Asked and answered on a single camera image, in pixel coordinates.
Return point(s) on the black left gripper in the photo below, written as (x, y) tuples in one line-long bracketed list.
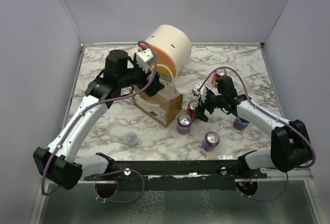
[(155, 86)]

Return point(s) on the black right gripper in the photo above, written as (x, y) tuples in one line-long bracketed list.
[(199, 112)]

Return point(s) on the red soda can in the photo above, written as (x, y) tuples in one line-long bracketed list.
[(193, 106), (218, 74)]

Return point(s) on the purple soda can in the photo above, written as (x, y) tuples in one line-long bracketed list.
[(241, 126), (184, 124), (210, 141)]

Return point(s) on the brown canvas bag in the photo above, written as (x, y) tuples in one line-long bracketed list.
[(164, 106)]

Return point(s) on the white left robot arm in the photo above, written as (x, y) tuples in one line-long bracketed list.
[(58, 162)]

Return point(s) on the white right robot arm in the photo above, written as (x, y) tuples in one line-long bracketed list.
[(290, 145)]

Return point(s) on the purple soda can front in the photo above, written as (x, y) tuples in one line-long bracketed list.
[(210, 141)]

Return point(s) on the cream cylindrical drawer cabinet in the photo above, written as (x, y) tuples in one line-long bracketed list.
[(172, 47)]

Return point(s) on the small clear plastic cup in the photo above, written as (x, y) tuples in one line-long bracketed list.
[(131, 138)]

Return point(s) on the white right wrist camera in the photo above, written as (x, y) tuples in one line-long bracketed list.
[(198, 89)]

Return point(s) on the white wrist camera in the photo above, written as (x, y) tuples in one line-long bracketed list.
[(144, 59), (198, 89)]

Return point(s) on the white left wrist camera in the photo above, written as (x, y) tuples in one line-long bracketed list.
[(144, 59)]

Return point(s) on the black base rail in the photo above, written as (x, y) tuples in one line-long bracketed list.
[(176, 175)]

